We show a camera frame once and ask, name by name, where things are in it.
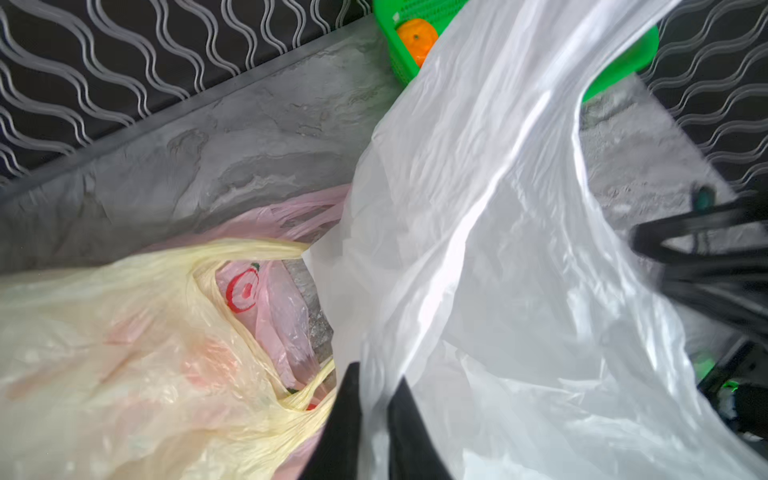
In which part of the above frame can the white plastic bag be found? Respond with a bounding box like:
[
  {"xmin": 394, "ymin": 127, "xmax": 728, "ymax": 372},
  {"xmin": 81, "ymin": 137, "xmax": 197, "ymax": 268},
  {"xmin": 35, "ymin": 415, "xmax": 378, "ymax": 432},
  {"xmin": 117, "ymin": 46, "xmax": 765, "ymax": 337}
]
[{"xmin": 305, "ymin": 1, "xmax": 767, "ymax": 479}]

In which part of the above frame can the yellow plastic bag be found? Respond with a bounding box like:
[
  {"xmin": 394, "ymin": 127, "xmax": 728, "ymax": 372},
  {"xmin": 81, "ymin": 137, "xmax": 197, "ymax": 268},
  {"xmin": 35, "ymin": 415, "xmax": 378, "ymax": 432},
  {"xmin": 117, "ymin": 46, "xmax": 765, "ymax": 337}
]
[{"xmin": 1, "ymin": 239, "xmax": 333, "ymax": 479}]

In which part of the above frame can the pink plastic bag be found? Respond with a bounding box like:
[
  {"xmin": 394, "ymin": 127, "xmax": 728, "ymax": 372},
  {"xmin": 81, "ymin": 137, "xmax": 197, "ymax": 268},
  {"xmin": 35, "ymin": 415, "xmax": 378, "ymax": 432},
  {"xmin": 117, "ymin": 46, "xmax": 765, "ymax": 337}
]
[{"xmin": 143, "ymin": 184, "xmax": 352, "ymax": 480}]

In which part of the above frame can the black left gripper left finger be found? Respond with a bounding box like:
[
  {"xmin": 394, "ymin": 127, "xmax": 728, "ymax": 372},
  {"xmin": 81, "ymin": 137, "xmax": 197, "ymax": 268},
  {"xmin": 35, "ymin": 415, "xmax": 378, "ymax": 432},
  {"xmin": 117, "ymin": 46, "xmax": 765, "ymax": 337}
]
[{"xmin": 299, "ymin": 362, "xmax": 362, "ymax": 480}]

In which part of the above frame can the green plastic basket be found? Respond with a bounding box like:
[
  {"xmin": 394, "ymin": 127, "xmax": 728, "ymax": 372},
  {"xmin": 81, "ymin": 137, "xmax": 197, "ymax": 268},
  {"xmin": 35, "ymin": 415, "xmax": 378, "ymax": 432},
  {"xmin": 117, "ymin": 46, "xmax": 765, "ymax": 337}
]
[{"xmin": 373, "ymin": 0, "xmax": 659, "ymax": 101}]

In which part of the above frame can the orange far left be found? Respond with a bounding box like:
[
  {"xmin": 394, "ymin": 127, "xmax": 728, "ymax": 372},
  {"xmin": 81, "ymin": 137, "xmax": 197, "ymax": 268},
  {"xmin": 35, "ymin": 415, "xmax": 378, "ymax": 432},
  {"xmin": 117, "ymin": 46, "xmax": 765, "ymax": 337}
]
[{"xmin": 396, "ymin": 19, "xmax": 439, "ymax": 67}]

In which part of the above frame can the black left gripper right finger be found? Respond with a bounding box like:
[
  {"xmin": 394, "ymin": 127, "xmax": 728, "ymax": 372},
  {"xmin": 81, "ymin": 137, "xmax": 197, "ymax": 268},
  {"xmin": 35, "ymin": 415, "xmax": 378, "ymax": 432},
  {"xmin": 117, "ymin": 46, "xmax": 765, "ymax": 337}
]
[{"xmin": 387, "ymin": 378, "xmax": 451, "ymax": 480}]

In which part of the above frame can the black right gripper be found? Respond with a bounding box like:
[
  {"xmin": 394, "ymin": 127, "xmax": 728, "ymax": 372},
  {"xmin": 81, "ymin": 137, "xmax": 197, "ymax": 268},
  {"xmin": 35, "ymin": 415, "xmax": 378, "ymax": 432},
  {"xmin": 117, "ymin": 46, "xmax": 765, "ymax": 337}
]
[{"xmin": 630, "ymin": 196, "xmax": 767, "ymax": 444}]

